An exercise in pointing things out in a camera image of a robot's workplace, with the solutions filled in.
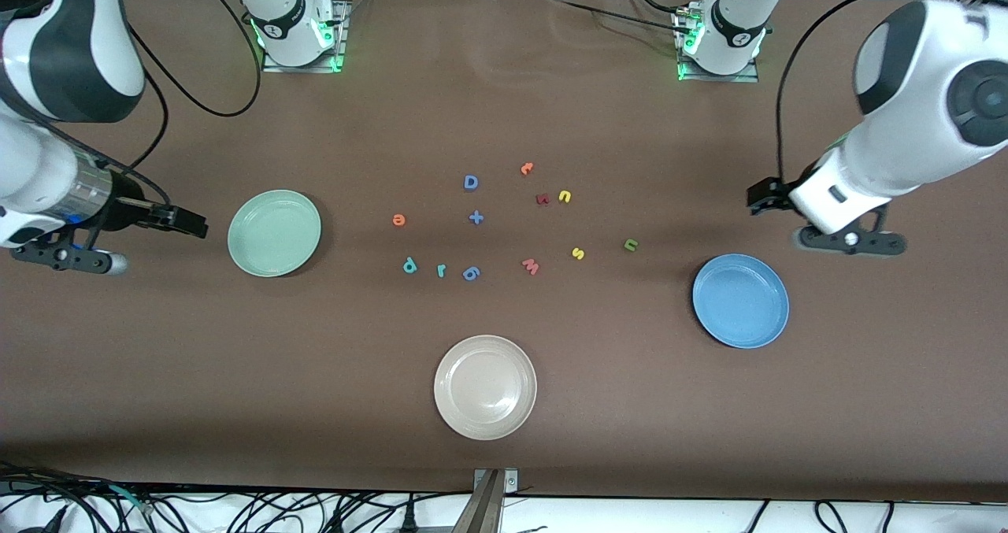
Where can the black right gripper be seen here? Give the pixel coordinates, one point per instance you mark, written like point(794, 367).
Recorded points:
point(128, 211)

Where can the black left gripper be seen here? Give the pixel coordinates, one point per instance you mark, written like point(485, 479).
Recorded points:
point(773, 194)

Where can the teal letter p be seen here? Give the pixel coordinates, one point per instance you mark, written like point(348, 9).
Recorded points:
point(409, 268)

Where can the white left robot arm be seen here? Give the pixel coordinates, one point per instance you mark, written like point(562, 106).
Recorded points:
point(913, 84)

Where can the light green plate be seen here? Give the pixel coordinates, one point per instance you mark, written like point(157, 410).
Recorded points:
point(274, 233)

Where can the blue plate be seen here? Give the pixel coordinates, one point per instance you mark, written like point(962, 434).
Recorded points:
point(740, 301)

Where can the brown table cover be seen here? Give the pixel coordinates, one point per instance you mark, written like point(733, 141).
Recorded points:
point(709, 407)

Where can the pink letter w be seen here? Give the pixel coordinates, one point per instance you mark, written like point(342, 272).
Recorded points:
point(531, 266)

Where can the blue letter D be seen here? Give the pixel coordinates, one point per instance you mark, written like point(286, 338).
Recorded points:
point(467, 183)

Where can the blue plus sign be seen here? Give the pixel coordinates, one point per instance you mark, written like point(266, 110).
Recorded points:
point(476, 218)

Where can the blue number 6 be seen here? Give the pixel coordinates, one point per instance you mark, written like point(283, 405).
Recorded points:
point(468, 275)

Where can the beige plate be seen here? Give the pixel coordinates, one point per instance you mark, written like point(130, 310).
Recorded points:
point(485, 387)

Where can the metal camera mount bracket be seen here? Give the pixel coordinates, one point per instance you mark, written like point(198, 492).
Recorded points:
point(488, 501)

